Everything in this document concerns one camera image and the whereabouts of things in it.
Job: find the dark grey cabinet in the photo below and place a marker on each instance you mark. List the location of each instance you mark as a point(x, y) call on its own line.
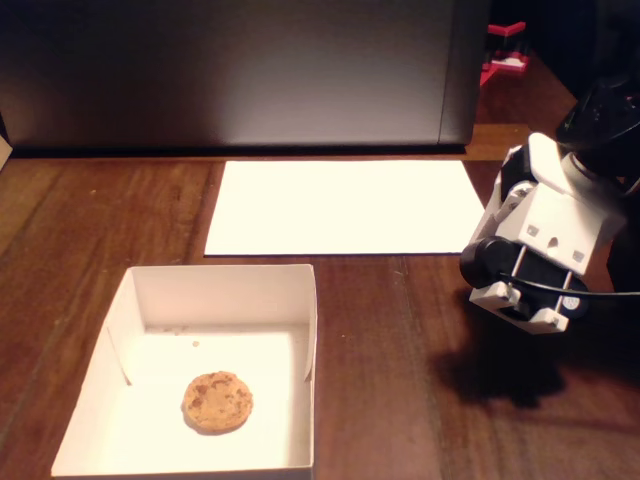
point(225, 75)

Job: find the white camera clamp bracket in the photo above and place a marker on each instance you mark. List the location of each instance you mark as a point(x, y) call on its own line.
point(490, 296)

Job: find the white paper sheet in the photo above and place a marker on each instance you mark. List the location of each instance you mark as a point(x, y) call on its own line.
point(345, 210)

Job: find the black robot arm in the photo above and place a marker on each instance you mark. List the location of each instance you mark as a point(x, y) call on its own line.
point(595, 115)

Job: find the white cardboard box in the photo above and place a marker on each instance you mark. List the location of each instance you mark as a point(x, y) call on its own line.
point(150, 440)

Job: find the red plastic printed part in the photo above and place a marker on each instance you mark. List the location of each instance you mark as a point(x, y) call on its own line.
point(505, 65)

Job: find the round mini cookie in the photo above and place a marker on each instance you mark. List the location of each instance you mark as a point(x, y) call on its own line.
point(217, 402)

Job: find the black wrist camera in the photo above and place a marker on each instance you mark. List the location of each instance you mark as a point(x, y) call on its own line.
point(487, 260)

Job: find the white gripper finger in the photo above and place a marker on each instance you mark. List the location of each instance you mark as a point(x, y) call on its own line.
point(490, 220)

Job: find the beige board edge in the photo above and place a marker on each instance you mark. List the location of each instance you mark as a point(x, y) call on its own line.
point(4, 150)

